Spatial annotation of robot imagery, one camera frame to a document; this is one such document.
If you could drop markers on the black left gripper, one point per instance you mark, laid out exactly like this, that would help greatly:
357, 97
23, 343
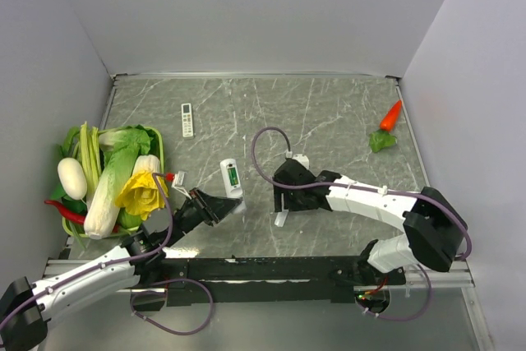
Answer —
211, 209

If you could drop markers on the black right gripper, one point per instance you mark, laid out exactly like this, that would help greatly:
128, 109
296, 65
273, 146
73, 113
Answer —
288, 204

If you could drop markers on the white battery cover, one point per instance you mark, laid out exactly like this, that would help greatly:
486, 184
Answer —
281, 218

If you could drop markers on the green battery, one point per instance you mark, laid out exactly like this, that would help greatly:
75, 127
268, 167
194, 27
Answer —
237, 175
232, 176

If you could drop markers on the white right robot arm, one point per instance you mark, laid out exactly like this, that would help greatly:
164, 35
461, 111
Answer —
431, 231

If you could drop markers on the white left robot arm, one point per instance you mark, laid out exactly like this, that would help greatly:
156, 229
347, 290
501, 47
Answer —
28, 310

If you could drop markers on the small white remote control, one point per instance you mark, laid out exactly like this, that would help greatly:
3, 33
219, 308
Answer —
187, 121

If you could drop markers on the yellow green napa cabbage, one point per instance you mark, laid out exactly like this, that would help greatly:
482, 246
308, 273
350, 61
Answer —
141, 195

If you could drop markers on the green plastic basket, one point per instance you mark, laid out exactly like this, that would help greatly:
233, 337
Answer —
124, 223

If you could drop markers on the large green napa cabbage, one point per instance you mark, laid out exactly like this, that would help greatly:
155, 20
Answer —
102, 210

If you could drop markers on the orange toy carrot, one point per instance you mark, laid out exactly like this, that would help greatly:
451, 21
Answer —
389, 121

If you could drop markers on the pale green celery stalks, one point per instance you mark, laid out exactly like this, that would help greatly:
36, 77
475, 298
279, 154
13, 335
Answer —
90, 157

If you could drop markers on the red chili pepper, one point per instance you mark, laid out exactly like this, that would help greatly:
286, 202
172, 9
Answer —
66, 213

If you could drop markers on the white eggplant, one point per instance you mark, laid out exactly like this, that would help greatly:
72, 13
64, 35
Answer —
72, 178

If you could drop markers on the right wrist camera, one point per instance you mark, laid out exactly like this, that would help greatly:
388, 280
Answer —
300, 158

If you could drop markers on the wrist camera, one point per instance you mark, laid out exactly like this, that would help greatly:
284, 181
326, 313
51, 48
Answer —
300, 158
178, 183

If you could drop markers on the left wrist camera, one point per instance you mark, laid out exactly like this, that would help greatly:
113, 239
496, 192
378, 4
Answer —
178, 183

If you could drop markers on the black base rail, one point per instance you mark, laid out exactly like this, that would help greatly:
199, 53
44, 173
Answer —
267, 279

